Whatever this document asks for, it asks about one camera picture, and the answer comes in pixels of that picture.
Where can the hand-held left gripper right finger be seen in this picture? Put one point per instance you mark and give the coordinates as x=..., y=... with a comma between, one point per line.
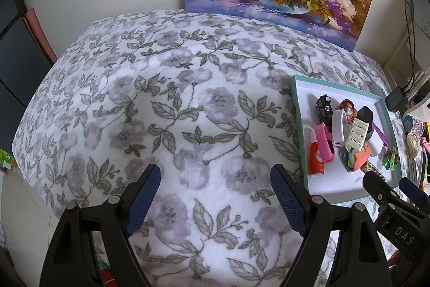
x=289, y=199

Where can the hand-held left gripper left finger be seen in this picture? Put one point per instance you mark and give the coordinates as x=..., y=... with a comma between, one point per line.
x=144, y=199

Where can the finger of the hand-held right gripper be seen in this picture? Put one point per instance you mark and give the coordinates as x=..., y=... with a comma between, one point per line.
x=412, y=192
x=381, y=189

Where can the gold black patterned box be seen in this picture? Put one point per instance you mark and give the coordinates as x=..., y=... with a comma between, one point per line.
x=374, y=169

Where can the colourful sunflower toy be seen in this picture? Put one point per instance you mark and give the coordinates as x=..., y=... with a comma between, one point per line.
x=390, y=157

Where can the orange and blue foam toy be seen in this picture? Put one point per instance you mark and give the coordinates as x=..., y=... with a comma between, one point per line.
x=364, y=154

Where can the white charger plug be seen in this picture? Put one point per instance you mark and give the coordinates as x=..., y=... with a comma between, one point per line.
x=378, y=149

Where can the teal shallow tray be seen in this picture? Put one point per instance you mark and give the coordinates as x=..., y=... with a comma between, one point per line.
x=339, y=186

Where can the red and white tube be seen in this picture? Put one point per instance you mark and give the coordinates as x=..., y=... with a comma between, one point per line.
x=317, y=159

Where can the magenta plastic bar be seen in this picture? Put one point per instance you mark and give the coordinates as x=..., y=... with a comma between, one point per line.
x=381, y=133

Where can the cream hair clip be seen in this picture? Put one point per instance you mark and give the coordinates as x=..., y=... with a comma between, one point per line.
x=356, y=137

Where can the pink wristband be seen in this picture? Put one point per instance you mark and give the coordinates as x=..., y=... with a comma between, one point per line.
x=322, y=139

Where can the white smartwatch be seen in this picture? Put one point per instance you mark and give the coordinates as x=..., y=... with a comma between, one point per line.
x=339, y=127

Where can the black charger plug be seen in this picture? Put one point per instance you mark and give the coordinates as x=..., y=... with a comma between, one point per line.
x=366, y=114

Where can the pink dog toy figure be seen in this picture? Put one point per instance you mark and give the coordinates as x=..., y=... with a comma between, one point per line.
x=347, y=107

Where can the black toy car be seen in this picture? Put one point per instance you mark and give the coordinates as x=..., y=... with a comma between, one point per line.
x=324, y=107

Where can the person's right hand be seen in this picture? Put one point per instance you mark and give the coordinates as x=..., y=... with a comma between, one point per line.
x=393, y=260

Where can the cream knit pouch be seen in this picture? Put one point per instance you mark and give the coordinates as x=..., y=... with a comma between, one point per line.
x=414, y=144

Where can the pile of colourful hair accessories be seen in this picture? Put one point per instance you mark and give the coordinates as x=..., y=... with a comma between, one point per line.
x=426, y=145

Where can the round patterned tin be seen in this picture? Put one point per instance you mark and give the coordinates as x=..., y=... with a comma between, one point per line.
x=410, y=124

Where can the red yellow packet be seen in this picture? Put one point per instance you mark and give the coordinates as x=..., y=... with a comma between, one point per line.
x=105, y=278

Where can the grey floral blanket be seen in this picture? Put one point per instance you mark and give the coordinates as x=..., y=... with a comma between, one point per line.
x=168, y=105

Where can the white device with blue light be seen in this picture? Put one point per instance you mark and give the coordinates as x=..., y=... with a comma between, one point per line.
x=378, y=88

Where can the green package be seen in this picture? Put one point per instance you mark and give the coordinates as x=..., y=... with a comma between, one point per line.
x=6, y=159

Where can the dark cabinet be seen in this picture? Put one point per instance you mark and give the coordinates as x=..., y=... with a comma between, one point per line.
x=16, y=55

